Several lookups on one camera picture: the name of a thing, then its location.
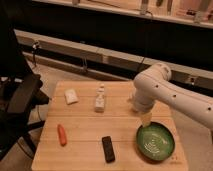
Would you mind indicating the wooden table board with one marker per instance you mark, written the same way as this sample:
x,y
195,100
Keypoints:
x,y
85,129

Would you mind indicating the black eraser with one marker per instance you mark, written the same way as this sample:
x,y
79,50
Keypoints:
x,y
108,149

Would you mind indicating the green bowl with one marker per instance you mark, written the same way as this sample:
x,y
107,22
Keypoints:
x,y
155,141

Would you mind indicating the small white bottle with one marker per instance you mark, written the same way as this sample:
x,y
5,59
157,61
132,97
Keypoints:
x,y
100,99

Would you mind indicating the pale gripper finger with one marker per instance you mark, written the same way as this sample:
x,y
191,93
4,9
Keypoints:
x,y
149,116
144,120

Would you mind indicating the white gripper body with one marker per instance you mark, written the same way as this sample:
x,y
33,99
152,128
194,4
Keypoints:
x,y
143,106

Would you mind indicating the orange carrot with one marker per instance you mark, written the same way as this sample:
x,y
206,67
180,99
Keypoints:
x,y
61,135

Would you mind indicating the black office chair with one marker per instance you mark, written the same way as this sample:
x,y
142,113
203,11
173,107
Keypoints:
x,y
20,91

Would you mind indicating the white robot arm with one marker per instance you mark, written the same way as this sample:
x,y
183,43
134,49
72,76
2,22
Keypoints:
x,y
153,84

